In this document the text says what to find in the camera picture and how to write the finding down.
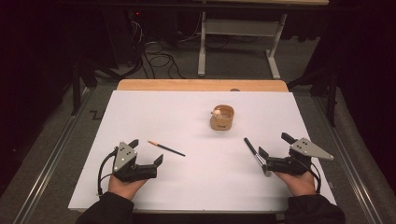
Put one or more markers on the metal floor rail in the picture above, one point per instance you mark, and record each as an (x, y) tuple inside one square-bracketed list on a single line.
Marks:
[(348, 161), (46, 168)]

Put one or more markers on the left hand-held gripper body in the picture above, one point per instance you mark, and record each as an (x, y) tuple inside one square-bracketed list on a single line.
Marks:
[(124, 158)]

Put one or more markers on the black pen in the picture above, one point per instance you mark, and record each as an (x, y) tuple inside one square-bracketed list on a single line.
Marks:
[(250, 146)]

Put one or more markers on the small wooden cup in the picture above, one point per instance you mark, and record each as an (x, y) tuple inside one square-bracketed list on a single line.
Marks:
[(221, 123)]

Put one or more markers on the white desk frame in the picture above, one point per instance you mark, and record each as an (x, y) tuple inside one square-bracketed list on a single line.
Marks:
[(239, 28)]

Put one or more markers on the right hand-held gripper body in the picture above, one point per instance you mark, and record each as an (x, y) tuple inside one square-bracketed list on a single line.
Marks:
[(306, 148)]

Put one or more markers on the white table mat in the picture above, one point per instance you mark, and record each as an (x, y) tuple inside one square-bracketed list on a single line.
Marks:
[(186, 186)]

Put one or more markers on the black stand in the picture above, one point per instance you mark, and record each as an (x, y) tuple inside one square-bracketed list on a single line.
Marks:
[(76, 87), (331, 96)]

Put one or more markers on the black computer case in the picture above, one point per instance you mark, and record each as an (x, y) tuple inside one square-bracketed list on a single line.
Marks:
[(121, 37)]

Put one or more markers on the person's right hand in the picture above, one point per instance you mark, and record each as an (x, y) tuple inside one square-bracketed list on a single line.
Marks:
[(297, 183)]

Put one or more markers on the person's left hand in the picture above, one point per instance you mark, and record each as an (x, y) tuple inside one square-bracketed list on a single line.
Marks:
[(124, 188)]

